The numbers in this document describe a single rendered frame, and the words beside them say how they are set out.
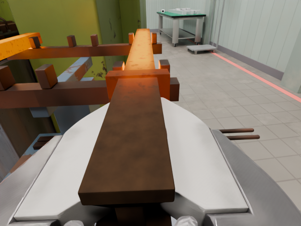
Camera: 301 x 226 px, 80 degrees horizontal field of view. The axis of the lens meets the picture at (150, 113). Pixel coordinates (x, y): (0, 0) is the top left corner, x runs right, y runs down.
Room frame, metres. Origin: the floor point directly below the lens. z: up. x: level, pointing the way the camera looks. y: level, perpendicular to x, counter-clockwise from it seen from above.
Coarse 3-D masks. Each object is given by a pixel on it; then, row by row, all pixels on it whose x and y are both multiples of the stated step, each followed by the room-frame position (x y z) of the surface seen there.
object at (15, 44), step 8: (0, 40) 0.34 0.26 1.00; (8, 40) 0.34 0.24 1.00; (16, 40) 0.35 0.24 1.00; (24, 40) 0.38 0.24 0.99; (40, 40) 0.43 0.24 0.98; (0, 48) 0.30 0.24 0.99; (8, 48) 0.32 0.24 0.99; (16, 48) 0.34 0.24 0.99; (24, 48) 0.37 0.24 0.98; (0, 56) 0.30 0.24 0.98; (8, 56) 0.31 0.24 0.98
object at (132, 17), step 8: (120, 0) 1.05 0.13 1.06; (128, 0) 1.05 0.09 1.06; (136, 0) 1.05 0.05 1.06; (144, 0) 1.66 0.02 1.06; (120, 8) 1.05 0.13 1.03; (128, 8) 1.05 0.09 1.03; (136, 8) 1.05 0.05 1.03; (144, 8) 1.60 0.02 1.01; (128, 16) 1.05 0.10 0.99; (136, 16) 1.05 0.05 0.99; (144, 16) 1.53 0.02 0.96; (128, 24) 1.05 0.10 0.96; (136, 24) 1.05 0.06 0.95; (144, 24) 1.47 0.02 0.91; (128, 32) 1.05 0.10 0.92; (128, 40) 1.05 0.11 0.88
